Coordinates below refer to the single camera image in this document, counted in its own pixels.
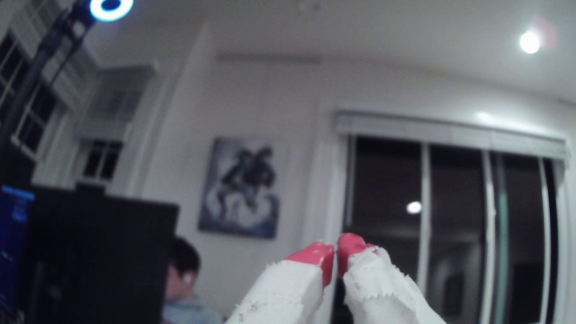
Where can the ceiling air vent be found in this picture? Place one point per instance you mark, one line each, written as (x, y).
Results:
(270, 58)

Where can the round ceiling light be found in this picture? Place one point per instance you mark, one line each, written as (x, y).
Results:
(529, 42)

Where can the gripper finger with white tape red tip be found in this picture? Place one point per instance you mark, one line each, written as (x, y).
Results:
(288, 292)
(378, 292)

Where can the glass sliding door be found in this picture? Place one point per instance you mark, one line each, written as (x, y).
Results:
(387, 202)

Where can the black monitor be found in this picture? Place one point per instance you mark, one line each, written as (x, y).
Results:
(103, 256)

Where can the small paned window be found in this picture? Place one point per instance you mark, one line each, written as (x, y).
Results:
(101, 159)

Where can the seated dark-haired person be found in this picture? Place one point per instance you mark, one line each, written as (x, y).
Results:
(182, 270)

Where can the blue wall painting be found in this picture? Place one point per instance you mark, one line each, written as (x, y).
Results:
(243, 186)

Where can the lit computer screen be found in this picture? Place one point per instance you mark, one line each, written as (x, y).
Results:
(13, 252)

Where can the large paned window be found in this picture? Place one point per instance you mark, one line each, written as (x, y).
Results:
(27, 108)

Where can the white window shade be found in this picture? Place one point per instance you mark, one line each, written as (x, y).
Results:
(117, 99)

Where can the white roller blind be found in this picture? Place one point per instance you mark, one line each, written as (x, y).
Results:
(450, 132)

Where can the black light stand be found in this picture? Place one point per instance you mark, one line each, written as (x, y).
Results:
(42, 56)

